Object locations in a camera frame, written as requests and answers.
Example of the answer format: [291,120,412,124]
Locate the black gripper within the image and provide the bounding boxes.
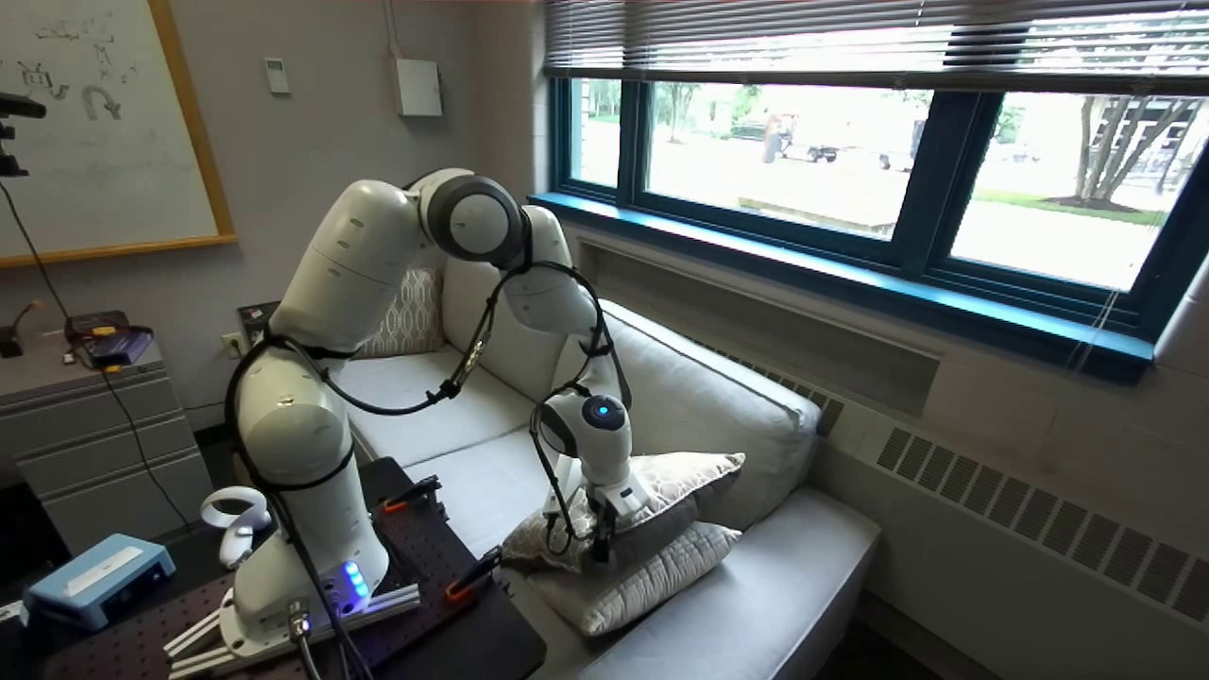
[578,475,658,566]

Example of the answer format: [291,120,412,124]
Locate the big beige patterned pillow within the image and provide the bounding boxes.
[498,448,748,577]

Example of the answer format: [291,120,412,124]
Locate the small white pillow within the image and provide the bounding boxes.
[525,516,748,640]

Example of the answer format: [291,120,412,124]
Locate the grey fabric couch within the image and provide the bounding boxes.
[313,254,884,680]

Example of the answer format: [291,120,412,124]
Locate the white quilted pillow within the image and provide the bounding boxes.
[354,258,449,357]

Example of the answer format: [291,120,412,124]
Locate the orange black clamp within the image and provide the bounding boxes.
[382,472,446,522]
[441,540,512,606]

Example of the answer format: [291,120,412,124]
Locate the black robot table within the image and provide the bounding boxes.
[34,453,549,680]

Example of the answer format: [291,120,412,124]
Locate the white VR controller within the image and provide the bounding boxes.
[198,482,277,575]

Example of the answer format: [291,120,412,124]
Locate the light blue box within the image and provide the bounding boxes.
[24,530,182,634]

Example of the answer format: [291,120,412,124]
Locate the grey drawer cabinet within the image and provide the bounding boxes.
[0,327,221,557]

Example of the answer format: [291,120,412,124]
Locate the small dark electronic device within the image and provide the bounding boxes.
[63,304,164,372]

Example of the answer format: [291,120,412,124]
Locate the small white thermostat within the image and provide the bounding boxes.
[262,52,298,103]

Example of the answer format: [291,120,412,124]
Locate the grey window blinds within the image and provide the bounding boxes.
[541,0,1209,94]

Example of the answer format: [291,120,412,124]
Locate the wood framed whiteboard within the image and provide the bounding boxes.
[0,0,241,271]

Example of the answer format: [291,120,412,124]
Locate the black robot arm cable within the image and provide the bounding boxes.
[222,258,624,557]

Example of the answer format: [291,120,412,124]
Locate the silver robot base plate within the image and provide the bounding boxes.
[164,577,426,680]

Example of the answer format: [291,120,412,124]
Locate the wall radiator vent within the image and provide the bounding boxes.
[770,370,1209,634]

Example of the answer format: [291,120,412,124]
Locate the white wall box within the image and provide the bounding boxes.
[395,50,449,124]

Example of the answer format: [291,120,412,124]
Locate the wide teal window frame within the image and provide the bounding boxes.
[525,69,1209,387]

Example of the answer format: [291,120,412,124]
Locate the black camera on tripod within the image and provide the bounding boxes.
[0,89,52,181]

